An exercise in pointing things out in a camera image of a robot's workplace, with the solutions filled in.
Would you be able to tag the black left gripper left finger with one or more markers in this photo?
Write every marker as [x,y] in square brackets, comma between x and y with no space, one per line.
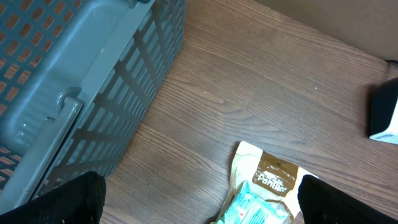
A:
[80,200]

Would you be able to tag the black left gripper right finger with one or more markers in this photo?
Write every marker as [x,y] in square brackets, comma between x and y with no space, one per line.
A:
[322,203]

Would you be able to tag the grey plastic mesh basket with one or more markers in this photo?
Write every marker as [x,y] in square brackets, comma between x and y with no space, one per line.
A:
[77,78]

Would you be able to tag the white barcode scanner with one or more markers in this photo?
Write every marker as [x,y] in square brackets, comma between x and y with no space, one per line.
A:
[383,113]

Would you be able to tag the brown white snack bag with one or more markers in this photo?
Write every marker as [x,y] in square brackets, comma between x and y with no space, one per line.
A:
[270,178]

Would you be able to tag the teal snack packet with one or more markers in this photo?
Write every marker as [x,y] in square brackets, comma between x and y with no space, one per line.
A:
[248,208]

